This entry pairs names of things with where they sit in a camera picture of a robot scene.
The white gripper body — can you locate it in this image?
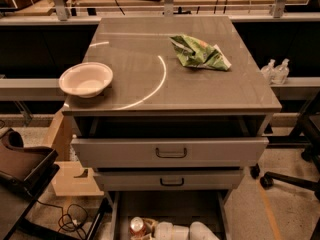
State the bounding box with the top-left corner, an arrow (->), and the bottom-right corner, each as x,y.
154,222 -> 189,240

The red coke can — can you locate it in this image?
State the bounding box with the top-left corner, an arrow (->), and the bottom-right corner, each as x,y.
129,217 -> 146,237

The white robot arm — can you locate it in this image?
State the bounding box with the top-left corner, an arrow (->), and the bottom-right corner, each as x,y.
129,217 -> 219,240

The bottom grey drawer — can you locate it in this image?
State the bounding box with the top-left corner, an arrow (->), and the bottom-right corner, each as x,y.
110,190 -> 232,240

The grey drawer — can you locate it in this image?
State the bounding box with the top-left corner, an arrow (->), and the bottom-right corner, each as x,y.
94,170 -> 243,191
110,190 -> 232,240
71,137 -> 268,168

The middle grey drawer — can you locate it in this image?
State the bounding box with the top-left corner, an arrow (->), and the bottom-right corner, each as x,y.
94,170 -> 243,191

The top grey drawer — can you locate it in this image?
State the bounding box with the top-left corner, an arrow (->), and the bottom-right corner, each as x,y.
71,137 -> 268,168

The grey drawer cabinet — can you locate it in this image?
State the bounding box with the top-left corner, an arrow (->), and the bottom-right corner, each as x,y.
61,15 -> 282,240

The wooden box on floor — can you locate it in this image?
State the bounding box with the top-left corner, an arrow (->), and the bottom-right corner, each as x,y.
43,111 -> 103,196

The dark chair at left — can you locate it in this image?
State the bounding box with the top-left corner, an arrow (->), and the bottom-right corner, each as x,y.
0,127 -> 61,240

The white bowl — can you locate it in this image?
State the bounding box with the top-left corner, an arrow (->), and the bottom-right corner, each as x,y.
59,62 -> 113,98

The green chip bag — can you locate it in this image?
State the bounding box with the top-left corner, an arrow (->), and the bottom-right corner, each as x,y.
170,34 -> 231,71

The clear sanitizer bottle left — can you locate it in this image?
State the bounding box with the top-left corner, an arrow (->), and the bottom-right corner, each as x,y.
261,59 -> 275,83

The clear sanitizer bottle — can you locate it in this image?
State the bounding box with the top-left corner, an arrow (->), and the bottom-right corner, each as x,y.
261,59 -> 275,83
272,59 -> 289,84

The clear sanitizer bottle right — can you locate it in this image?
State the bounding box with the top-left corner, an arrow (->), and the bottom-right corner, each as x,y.
272,59 -> 289,84

